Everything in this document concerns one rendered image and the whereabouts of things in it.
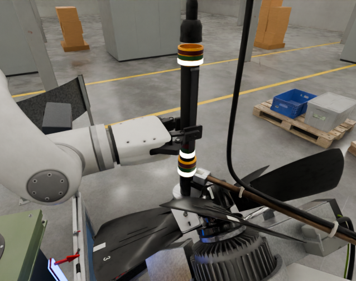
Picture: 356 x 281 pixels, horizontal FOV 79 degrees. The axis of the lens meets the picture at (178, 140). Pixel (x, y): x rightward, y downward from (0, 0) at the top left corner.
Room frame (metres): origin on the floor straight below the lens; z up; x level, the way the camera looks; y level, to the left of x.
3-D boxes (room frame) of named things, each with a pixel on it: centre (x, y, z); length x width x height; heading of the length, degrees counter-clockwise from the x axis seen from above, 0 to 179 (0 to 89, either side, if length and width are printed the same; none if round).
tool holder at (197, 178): (0.38, -0.03, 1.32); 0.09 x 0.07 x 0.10; 57
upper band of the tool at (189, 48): (0.39, -0.02, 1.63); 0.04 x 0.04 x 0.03
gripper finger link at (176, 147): (0.32, 0.03, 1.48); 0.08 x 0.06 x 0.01; 53
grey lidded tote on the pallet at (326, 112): (2.70, -2.10, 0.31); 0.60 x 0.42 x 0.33; 126
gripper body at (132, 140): (0.34, 0.08, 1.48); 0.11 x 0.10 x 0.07; 112
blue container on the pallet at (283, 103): (3.11, -1.81, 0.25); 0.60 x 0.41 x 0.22; 126
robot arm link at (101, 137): (0.32, 0.14, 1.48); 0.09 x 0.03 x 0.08; 22
